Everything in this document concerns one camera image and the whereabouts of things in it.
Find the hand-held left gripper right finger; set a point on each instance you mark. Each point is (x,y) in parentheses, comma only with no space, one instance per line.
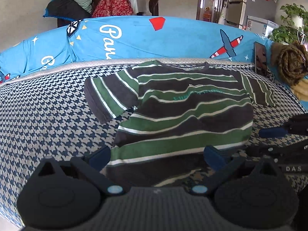
(213,157)

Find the small white freezer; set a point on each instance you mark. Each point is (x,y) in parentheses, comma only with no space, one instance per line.
(261,25)

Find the green grey striped t-shirt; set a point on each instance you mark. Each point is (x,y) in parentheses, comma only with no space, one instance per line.
(180,101)

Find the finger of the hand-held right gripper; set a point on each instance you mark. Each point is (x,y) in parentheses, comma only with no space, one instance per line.
(284,150)
(272,132)

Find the red floral cloth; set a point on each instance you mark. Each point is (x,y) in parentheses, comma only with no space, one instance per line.
(113,2)

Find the green potted plant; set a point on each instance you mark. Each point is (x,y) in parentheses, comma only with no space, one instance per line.
(288,28)

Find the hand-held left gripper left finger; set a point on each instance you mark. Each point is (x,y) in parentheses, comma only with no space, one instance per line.
(99,156)

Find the grey refrigerator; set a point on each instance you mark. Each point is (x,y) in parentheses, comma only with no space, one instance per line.
(250,7)

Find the blue printed sofa cover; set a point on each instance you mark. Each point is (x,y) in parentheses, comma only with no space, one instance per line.
(180,36)

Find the light green folded quilt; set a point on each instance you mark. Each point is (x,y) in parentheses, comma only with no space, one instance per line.
(79,1)

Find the dark wooden chair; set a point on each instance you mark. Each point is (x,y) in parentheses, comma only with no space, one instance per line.
(154,4)

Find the wooden doorway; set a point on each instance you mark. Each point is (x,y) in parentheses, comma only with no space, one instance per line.
(209,2)

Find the table with white cloth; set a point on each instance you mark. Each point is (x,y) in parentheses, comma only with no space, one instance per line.
(139,4)

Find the brown patterned scarf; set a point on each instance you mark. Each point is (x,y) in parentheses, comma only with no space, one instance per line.
(288,62)

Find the black phone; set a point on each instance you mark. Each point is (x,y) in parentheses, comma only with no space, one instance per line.
(261,59)

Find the houndstooth sofa mat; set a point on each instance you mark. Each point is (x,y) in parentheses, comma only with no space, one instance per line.
(48,113)

